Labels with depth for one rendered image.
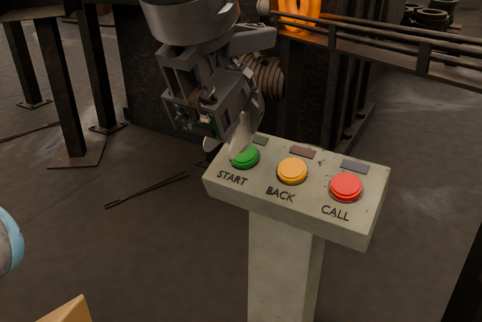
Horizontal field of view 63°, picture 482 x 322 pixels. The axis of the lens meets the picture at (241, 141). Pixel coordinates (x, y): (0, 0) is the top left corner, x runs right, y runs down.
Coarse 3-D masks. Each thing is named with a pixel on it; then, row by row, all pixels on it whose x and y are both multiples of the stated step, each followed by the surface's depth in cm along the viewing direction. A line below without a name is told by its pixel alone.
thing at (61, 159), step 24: (0, 0) 140; (24, 0) 146; (48, 0) 147; (72, 0) 138; (48, 24) 139; (48, 48) 143; (48, 72) 147; (72, 96) 157; (72, 120) 158; (72, 144) 163; (96, 144) 176; (48, 168) 160
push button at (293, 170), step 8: (288, 160) 55; (296, 160) 54; (280, 168) 54; (288, 168) 54; (296, 168) 54; (304, 168) 54; (280, 176) 53; (288, 176) 53; (296, 176) 53; (304, 176) 53
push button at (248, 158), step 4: (248, 148) 57; (252, 148) 57; (244, 152) 57; (248, 152) 57; (252, 152) 57; (256, 152) 57; (236, 156) 57; (240, 156) 57; (244, 156) 56; (248, 156) 56; (252, 156) 56; (256, 156) 56; (232, 160) 57; (236, 160) 56; (240, 160) 56; (244, 160) 56; (248, 160) 56; (252, 160) 56; (256, 160) 57; (236, 164) 56; (240, 164) 56; (244, 164) 56; (248, 164) 56; (252, 164) 56
